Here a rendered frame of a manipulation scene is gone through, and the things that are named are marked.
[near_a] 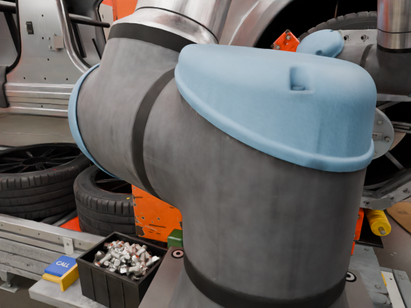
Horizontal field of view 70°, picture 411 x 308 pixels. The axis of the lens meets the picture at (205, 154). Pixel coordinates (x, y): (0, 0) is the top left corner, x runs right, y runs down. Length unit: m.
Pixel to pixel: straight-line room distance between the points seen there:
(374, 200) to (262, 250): 0.94
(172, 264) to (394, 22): 0.40
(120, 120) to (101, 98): 0.04
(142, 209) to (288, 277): 0.75
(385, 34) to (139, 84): 0.35
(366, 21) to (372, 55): 0.56
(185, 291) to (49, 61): 1.60
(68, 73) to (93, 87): 1.39
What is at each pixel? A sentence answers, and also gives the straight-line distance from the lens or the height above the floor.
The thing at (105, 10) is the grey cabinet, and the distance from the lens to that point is 5.66.
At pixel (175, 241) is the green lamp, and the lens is 0.69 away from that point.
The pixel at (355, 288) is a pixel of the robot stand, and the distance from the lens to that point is 0.36.
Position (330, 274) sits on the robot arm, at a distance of 0.19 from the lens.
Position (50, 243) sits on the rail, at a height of 0.34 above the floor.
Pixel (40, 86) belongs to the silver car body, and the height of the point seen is 0.91.
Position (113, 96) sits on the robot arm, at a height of 1.01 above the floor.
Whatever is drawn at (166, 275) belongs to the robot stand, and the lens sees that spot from 0.35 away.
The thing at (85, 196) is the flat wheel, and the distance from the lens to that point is 1.32.
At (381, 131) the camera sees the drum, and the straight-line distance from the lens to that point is 0.86.
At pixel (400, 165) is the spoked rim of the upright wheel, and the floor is 0.70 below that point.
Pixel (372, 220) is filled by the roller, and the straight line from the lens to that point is 1.15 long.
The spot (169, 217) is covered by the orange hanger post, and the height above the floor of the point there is 0.61.
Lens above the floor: 1.04
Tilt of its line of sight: 18 degrees down
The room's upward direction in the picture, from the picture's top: straight up
